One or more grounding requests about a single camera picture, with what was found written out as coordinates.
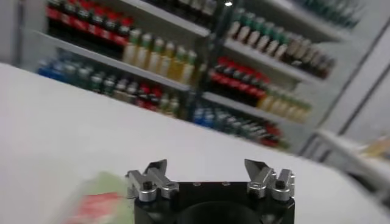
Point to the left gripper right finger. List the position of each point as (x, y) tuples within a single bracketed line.
[(268, 182)]

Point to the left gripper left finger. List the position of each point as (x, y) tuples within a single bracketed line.
[(155, 182)]

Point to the light green t-shirt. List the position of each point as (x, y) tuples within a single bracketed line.
[(100, 207)]

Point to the yellow juice bottle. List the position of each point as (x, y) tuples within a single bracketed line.
[(178, 66), (131, 50), (189, 70), (142, 54), (166, 62), (154, 58)]

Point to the red-cap cola bottle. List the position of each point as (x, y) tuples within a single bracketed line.
[(94, 30), (108, 34), (54, 13), (67, 19), (80, 24), (121, 39)]

